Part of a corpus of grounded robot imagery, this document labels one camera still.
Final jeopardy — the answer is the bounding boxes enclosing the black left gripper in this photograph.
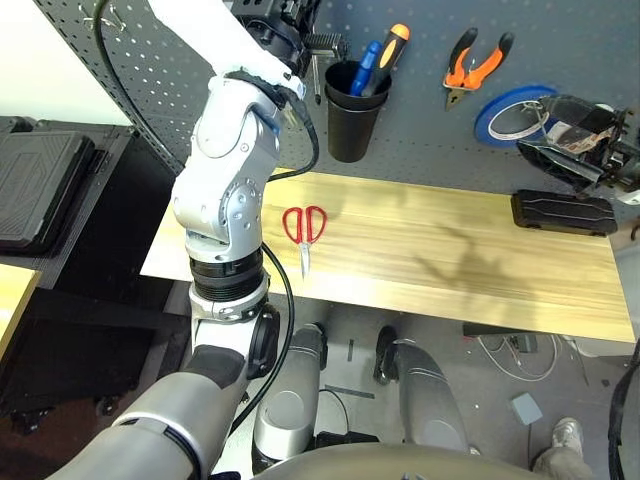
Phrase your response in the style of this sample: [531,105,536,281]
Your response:
[233,0,352,77]

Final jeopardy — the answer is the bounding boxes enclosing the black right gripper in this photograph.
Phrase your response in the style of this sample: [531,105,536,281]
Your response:
[516,94,640,195]

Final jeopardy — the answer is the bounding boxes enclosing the orange black long-nose pliers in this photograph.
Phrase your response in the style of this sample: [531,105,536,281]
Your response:
[443,26,516,113]

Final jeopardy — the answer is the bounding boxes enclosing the red handled scissors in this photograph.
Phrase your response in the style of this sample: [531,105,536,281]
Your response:
[281,204,329,281]

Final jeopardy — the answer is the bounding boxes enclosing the grey perforated pegboard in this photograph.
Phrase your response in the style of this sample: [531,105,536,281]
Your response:
[34,0,640,222]

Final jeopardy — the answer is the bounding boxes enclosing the black plastic tool case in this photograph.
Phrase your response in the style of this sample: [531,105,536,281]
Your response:
[510,188,619,238]

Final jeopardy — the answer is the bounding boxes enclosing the blue tape roll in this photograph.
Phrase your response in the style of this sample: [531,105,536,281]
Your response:
[473,85,559,149]

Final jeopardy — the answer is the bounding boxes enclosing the black plastic cup holder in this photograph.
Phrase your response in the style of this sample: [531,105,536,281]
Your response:
[323,59,393,164]

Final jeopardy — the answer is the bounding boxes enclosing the grey foot pedal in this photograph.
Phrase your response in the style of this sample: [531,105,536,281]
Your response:
[509,391,544,427]

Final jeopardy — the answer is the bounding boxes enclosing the black storage cases stack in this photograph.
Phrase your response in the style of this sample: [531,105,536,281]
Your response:
[0,116,192,432]

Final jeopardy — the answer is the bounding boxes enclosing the white grey person shoe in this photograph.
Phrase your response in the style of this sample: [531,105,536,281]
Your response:
[550,416,584,459]

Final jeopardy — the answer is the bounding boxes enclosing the grey robot right leg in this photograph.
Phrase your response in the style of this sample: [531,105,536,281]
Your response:
[374,324,472,452]

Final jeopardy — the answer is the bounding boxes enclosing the grey robot leg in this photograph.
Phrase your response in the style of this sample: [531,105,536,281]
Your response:
[251,321,329,474]
[374,324,472,452]

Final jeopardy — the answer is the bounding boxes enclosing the person camouflage trouser leg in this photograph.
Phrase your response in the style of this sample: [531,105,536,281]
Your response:
[531,444,594,480]

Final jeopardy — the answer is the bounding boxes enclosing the black floor box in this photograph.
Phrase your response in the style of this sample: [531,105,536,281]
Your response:
[314,430,379,449]

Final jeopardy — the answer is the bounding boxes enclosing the olive grey robot torso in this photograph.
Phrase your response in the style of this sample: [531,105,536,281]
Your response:
[209,439,557,480]

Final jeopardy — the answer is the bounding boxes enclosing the light wooden shelf board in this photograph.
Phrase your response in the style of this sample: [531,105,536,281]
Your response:
[0,262,42,360]

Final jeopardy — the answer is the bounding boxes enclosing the grey robot left leg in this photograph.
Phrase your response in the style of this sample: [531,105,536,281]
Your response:
[251,321,329,474]

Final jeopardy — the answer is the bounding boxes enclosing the blue handled screwdriver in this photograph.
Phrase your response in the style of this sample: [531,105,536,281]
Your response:
[349,40,384,98]

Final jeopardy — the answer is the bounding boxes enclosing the orange black handled screwdriver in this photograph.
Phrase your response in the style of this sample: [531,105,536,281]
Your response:
[360,22,412,98]

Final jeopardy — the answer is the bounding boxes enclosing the white floor cables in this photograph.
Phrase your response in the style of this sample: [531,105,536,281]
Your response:
[478,333,562,382]

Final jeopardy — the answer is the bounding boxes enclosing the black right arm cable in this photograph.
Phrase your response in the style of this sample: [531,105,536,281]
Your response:
[606,339,640,480]

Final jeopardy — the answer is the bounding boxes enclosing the black floor cable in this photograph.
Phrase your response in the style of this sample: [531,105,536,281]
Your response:
[318,386,352,437]

